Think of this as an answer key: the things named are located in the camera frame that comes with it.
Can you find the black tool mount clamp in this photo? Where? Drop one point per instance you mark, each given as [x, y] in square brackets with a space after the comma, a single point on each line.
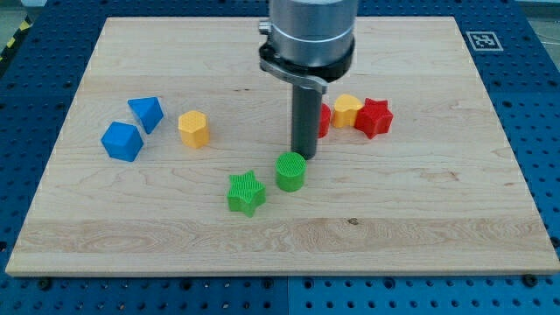
[315, 78]

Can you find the wooden board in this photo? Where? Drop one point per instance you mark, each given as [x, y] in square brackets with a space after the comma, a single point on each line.
[174, 160]

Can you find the white fiducial marker tag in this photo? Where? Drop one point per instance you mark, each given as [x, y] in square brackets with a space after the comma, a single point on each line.
[484, 41]

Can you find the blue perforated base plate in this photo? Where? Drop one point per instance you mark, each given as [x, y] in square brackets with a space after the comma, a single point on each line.
[46, 68]

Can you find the red round block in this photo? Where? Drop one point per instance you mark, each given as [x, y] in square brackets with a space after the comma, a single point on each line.
[324, 120]

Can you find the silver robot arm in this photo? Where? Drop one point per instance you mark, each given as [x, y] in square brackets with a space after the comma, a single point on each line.
[309, 44]

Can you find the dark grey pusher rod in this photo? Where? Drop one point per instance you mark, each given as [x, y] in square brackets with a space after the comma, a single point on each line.
[305, 120]

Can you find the red star block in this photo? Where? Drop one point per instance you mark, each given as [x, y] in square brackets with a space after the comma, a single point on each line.
[374, 118]

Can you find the blue triangle block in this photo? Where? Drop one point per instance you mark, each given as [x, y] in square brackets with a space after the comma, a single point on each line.
[147, 111]

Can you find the green cylinder block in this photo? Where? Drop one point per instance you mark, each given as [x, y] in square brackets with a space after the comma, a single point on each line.
[290, 171]

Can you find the blue cube block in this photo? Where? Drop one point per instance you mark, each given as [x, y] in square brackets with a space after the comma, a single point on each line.
[122, 141]

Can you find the green star block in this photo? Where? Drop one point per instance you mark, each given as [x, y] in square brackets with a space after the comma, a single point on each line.
[246, 193]

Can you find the yellow hexagon block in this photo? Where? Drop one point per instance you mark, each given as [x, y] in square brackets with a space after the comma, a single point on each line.
[193, 129]

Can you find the yellow heart block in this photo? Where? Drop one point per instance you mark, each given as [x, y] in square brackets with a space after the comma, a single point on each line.
[346, 108]

